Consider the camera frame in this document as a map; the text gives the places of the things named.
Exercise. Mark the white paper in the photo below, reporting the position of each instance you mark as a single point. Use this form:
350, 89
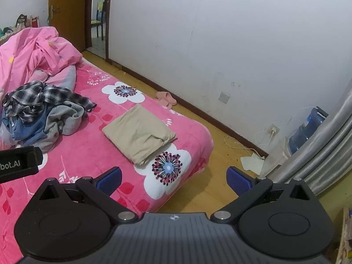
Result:
251, 162

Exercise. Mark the grey sweatshirt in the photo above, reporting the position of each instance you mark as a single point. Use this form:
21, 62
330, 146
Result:
66, 118

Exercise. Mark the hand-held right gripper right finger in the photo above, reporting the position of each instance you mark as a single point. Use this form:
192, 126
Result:
239, 180

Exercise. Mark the blue garment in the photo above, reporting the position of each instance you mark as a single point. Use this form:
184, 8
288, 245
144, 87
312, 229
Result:
30, 126

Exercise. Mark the plaid shirt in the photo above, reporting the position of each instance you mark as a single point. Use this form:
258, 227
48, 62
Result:
27, 96

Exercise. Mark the blue water bottle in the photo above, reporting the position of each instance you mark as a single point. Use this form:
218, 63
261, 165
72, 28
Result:
299, 140
316, 118

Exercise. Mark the wooden door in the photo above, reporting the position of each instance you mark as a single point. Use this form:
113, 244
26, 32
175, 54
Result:
68, 11

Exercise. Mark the grey curtain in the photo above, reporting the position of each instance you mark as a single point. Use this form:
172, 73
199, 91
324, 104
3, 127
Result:
324, 143

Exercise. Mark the printed wooden board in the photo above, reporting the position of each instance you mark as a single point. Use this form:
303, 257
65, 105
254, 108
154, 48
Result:
345, 239

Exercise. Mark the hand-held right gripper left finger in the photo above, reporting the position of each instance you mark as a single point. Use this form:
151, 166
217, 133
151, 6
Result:
111, 178

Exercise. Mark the pink quilt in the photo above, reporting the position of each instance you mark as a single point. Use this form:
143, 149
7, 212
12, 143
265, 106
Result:
33, 52

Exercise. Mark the pink floral bedsheet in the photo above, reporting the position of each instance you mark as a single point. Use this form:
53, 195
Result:
90, 143

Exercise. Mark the white wall plate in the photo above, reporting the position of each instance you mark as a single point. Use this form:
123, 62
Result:
224, 97

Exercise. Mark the wooden chair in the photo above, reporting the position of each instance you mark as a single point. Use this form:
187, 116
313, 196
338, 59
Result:
96, 22

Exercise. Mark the beige pants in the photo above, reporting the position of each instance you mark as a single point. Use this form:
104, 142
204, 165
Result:
137, 134

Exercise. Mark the dark bag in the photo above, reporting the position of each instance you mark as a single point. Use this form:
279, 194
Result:
20, 20

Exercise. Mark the wall socket with plug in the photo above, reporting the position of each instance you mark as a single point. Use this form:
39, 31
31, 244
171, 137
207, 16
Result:
273, 129

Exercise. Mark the grey pink pillow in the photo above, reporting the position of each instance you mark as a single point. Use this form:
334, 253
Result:
66, 78

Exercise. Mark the red packet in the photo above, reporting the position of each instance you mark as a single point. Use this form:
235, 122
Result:
34, 22

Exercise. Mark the pink slipper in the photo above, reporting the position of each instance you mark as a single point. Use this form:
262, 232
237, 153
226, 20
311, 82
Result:
170, 103
165, 95

